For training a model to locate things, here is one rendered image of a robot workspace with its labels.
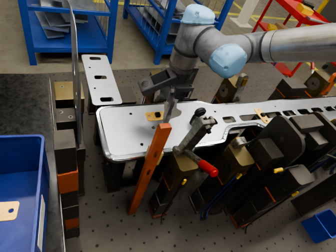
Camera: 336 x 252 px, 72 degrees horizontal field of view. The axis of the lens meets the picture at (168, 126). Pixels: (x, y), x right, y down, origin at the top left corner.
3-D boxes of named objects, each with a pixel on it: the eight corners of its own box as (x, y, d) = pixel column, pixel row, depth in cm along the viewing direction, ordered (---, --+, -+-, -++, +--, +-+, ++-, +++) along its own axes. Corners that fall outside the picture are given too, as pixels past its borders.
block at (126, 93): (121, 127, 112) (130, 81, 92) (127, 146, 105) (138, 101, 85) (106, 128, 109) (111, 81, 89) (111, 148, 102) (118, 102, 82)
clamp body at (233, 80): (204, 120, 131) (232, 70, 107) (213, 137, 125) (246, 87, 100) (194, 121, 129) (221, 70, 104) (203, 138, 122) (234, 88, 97)
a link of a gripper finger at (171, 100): (173, 116, 71) (176, 89, 68) (168, 117, 71) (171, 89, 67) (167, 111, 75) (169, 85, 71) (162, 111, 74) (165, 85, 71)
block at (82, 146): (80, 167, 92) (80, 116, 71) (85, 195, 85) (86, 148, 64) (72, 169, 91) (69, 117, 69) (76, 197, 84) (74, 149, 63)
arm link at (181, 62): (179, 57, 59) (168, 40, 63) (174, 72, 62) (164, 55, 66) (204, 58, 62) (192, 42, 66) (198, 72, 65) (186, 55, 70)
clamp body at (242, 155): (199, 193, 99) (242, 141, 73) (211, 218, 93) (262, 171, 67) (186, 197, 97) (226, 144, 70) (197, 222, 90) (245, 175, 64)
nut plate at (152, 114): (166, 111, 83) (167, 109, 82) (169, 119, 81) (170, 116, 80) (144, 113, 79) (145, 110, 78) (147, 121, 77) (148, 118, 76)
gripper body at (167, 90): (188, 102, 74) (202, 71, 65) (164, 104, 70) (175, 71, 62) (179, 87, 78) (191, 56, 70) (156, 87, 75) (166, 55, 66)
